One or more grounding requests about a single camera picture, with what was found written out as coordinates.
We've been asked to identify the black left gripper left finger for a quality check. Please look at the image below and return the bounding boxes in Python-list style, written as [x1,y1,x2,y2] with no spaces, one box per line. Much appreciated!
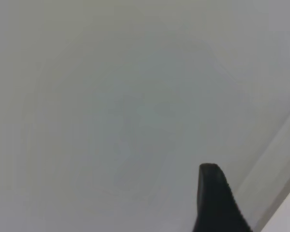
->
[192,163,254,232]

